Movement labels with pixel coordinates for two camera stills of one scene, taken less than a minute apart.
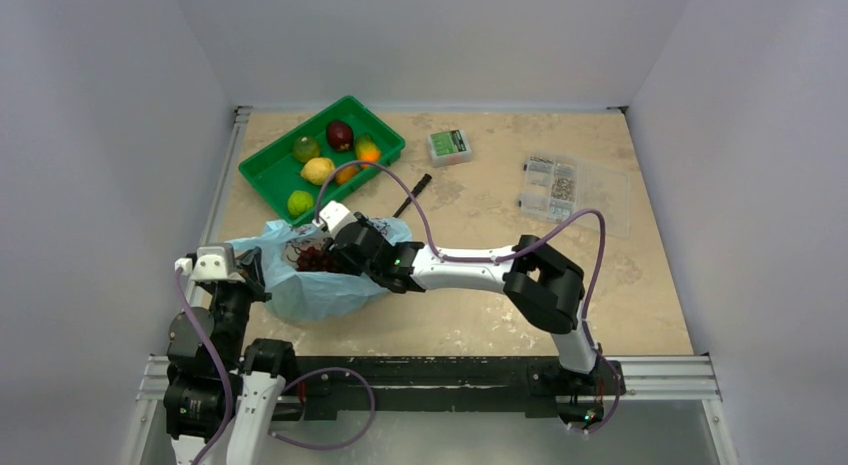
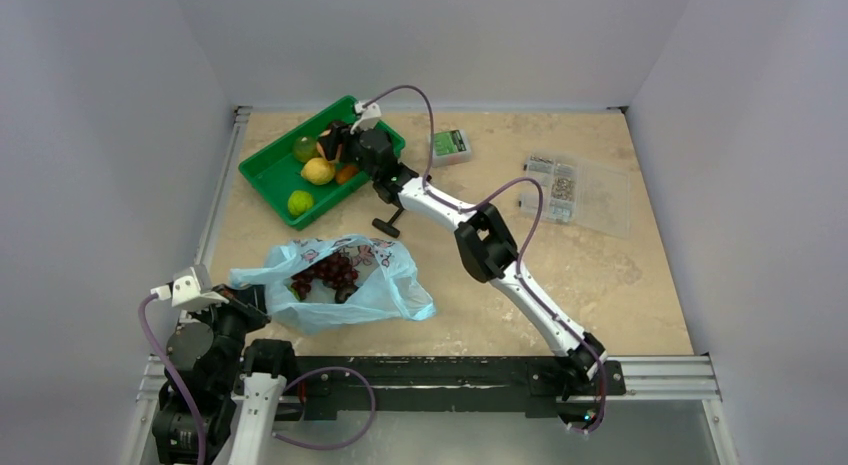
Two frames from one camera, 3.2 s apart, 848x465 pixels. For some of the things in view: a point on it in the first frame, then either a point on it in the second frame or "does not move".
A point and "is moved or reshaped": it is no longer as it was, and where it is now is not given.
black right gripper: (347, 248) -> (346, 142)
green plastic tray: (287, 171) does not move
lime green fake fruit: (300, 201) does not move
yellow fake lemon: (318, 170) does not move
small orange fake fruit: (345, 173) does not move
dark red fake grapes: (314, 259) -> (335, 271)
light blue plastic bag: (296, 294) is moved or reshaped
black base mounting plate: (481, 386) does not move
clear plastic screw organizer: (556, 188) does not move
